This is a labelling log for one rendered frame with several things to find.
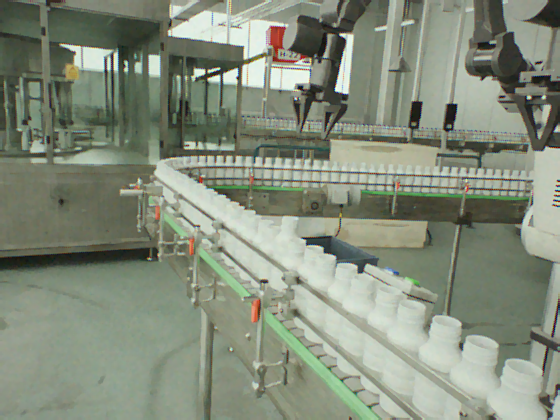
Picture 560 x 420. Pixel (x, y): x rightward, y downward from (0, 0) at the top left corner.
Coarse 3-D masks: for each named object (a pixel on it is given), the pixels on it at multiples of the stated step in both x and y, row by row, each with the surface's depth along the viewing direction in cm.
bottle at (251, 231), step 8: (248, 216) 117; (256, 216) 119; (248, 224) 116; (256, 224) 116; (248, 232) 116; (256, 232) 116; (248, 240) 116; (248, 248) 116; (240, 256) 119; (248, 256) 117; (248, 264) 117; (240, 272) 119; (248, 280) 118
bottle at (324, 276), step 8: (320, 256) 88; (328, 256) 88; (320, 264) 86; (328, 264) 85; (320, 272) 86; (328, 272) 86; (312, 280) 86; (320, 280) 86; (328, 280) 86; (320, 288) 85; (312, 296) 86; (312, 304) 87; (320, 304) 86; (312, 312) 87; (320, 312) 86; (312, 320) 87; (320, 320) 86; (320, 328) 87; (312, 336) 88; (320, 344) 88
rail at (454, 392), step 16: (176, 192) 175; (192, 224) 157; (224, 224) 129; (208, 240) 141; (240, 240) 117; (336, 304) 78; (304, 320) 88; (352, 320) 74; (320, 336) 83; (400, 352) 64; (416, 368) 61; (384, 384) 68; (448, 384) 57; (400, 400) 65; (464, 400) 54; (416, 416) 62; (496, 416) 51
